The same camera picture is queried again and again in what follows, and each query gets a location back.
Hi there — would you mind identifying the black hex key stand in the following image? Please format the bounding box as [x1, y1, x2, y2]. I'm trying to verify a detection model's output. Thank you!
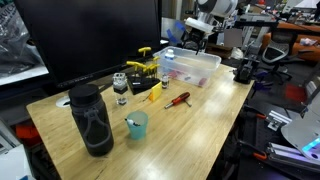
[127, 75, 162, 96]

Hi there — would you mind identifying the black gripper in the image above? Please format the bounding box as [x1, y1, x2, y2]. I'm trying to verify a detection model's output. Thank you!
[180, 29, 210, 56]

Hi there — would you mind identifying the yellow plastic block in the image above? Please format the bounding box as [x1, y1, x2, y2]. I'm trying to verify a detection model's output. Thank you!
[148, 81, 163, 102]

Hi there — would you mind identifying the black table clamp mount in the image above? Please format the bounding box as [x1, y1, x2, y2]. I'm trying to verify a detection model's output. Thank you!
[233, 43, 264, 85]

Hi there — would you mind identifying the red handled screwdriver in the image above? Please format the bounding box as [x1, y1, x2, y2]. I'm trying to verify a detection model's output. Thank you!
[164, 91, 192, 110]

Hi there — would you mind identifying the large black monitor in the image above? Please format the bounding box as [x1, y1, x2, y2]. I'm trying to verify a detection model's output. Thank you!
[14, 0, 163, 89]

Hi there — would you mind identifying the white black marker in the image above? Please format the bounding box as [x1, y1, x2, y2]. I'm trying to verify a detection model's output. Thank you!
[124, 117, 142, 128]

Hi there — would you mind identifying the clear crumpled plastic bag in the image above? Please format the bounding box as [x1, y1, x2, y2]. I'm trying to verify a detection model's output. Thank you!
[0, 3, 46, 76]

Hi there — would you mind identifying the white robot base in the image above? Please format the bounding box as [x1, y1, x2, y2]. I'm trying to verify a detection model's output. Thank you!
[280, 99, 320, 164]

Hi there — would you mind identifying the clear plastic storage box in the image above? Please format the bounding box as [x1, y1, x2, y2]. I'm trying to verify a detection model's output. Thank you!
[153, 46, 222, 88]

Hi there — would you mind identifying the long aluminium extrusion rail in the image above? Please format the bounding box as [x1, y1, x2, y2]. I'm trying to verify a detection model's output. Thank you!
[267, 142, 320, 173]

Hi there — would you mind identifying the orange couch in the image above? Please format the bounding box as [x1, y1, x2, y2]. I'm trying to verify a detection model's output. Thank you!
[261, 21, 320, 63]

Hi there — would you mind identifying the short aluminium extrusion bracket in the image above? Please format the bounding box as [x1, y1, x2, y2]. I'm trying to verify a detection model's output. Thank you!
[266, 110, 293, 132]

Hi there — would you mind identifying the white desk cable grommet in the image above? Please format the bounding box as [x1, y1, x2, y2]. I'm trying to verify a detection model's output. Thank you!
[55, 96, 72, 108]

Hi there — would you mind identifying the red floor object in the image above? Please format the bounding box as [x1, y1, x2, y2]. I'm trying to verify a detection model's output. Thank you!
[284, 83, 308, 105]

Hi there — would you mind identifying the orange plastic bin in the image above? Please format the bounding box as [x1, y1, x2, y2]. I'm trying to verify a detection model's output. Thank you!
[15, 122, 43, 142]

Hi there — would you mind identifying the black water bottle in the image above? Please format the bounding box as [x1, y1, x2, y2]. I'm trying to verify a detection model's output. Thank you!
[68, 83, 115, 158]

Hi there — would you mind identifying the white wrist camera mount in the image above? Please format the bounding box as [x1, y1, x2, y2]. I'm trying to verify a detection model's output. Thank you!
[184, 16, 215, 35]

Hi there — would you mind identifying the small glass jar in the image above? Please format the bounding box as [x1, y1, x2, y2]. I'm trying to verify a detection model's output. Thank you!
[161, 73, 170, 90]

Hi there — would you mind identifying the teal plastic cup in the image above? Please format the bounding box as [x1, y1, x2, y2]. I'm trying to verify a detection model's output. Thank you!
[126, 111, 149, 141]

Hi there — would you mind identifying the grey mesh office chair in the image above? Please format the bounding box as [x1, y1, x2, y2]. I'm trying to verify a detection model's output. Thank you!
[261, 35, 295, 82]

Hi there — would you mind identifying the clear acrylic block black band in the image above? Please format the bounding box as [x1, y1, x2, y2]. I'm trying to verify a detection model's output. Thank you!
[112, 72, 129, 106]

